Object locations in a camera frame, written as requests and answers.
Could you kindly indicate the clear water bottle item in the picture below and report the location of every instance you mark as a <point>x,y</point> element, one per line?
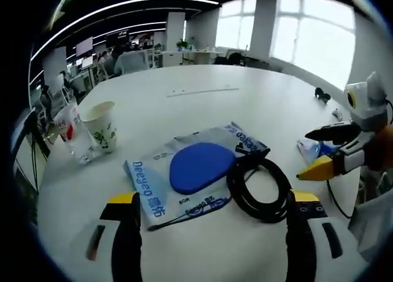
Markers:
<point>75,137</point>

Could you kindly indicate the small black object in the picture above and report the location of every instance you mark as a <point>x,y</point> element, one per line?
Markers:
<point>322,95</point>

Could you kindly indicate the white blue wet wipes packet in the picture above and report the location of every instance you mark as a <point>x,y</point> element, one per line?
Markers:
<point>196,168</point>

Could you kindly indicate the person's right hand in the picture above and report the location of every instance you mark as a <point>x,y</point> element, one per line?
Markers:
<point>383,150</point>

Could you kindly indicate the white office chair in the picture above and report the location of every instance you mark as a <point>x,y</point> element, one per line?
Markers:
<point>132,64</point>

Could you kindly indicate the pink wall screen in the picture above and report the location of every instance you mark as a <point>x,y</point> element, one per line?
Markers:
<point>84,46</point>

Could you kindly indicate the white paper cup item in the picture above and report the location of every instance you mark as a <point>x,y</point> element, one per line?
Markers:
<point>102,125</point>

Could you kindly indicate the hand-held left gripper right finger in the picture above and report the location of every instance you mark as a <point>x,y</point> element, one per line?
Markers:
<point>302,233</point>

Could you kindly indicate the white table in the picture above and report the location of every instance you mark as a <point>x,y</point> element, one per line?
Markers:
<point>184,116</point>

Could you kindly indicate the blue tissue packet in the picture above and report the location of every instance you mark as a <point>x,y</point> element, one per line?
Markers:
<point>310,151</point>

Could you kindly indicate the small white object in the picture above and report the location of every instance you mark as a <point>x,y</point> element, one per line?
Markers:
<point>337,114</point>

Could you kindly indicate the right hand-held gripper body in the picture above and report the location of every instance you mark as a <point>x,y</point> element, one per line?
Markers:
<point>367,104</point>

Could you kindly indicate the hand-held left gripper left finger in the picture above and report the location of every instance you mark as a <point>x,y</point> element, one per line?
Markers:
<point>126,233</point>

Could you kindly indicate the white table socket strip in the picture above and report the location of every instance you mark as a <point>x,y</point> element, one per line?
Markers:
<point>202,91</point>

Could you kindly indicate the green potted plant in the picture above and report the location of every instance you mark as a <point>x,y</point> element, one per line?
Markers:
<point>181,45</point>

